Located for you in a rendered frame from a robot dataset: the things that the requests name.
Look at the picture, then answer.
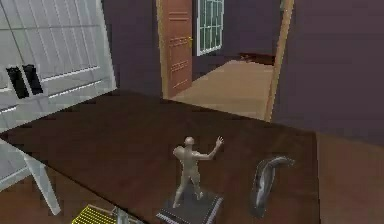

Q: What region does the beige human figure statue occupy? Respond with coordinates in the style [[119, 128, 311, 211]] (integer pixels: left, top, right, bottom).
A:
[[155, 135, 225, 224]]

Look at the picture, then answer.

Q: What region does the brown panelled room door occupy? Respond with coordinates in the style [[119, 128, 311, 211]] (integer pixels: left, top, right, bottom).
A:
[[161, 0, 194, 100]]

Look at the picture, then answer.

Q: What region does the dark brown wooden table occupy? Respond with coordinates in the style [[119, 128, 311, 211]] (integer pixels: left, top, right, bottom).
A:
[[0, 88, 322, 224]]

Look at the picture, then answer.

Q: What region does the dark brown low furniture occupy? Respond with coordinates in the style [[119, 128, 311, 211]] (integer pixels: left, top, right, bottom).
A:
[[238, 52, 276, 67]]

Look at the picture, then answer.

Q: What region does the white framed window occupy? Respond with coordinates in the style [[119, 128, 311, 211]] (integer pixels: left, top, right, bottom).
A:
[[196, 0, 225, 57]]

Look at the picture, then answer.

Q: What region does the grey curved sculpture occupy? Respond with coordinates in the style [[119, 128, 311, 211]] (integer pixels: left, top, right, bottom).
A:
[[249, 155, 296, 219]]

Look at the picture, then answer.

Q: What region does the black rectangular panel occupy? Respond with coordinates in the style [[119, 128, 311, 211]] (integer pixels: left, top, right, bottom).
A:
[[5, 66, 30, 100], [21, 64, 45, 96]]

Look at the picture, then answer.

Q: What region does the white grid frame chair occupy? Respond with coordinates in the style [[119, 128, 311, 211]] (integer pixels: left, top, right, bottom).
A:
[[0, 137, 62, 216]]

